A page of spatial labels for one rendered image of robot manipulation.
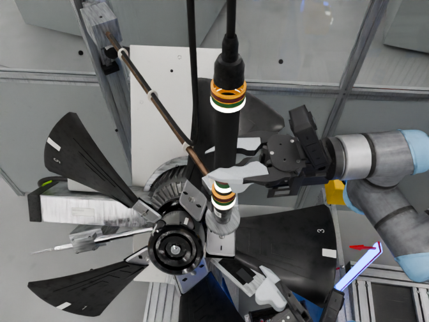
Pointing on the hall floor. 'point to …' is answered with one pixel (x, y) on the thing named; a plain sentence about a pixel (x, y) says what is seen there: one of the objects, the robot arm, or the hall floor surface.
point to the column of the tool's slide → (110, 88)
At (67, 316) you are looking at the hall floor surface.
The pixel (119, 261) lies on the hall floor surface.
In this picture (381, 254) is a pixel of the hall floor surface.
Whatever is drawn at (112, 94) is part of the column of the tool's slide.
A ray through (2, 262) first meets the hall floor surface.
